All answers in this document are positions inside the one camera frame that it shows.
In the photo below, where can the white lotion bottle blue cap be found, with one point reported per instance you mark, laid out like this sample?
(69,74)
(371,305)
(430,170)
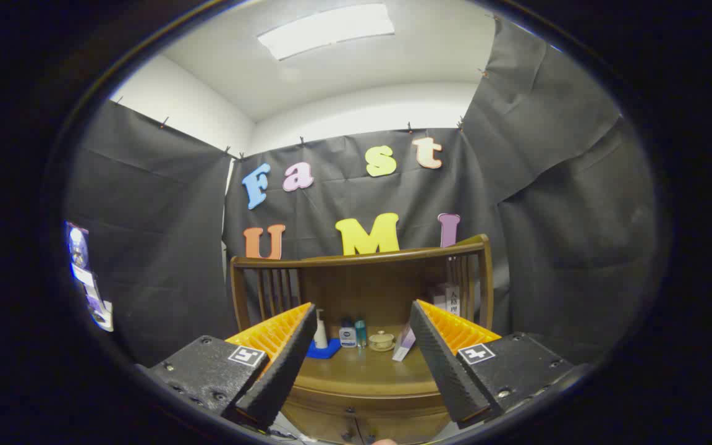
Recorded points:
(348,337)

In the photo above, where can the purple white book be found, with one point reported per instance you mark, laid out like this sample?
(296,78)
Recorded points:
(402,349)

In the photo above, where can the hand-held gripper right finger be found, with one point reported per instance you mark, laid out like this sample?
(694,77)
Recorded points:
(449,371)

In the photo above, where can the teal slim bottle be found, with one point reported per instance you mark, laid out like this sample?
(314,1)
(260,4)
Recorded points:
(361,334)

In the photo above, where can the bright printed sheets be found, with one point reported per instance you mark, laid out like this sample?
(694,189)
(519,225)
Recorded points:
(81,247)

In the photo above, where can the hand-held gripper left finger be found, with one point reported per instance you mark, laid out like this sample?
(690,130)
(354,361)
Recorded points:
(282,377)

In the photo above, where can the ceiling light panel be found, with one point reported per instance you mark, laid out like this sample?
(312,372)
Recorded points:
(325,31)

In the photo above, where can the beige lidded tea cup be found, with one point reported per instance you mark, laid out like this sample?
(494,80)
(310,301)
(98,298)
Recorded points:
(382,341)

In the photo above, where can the wooden cabinet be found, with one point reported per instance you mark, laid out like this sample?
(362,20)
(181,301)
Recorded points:
(368,290)

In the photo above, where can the wooden countertop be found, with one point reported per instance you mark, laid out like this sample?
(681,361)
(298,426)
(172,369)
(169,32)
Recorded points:
(362,371)

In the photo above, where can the white pump bottle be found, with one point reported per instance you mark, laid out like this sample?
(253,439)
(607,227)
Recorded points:
(321,337)

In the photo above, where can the blue folded cloth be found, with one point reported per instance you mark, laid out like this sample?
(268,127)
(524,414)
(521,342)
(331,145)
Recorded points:
(325,351)

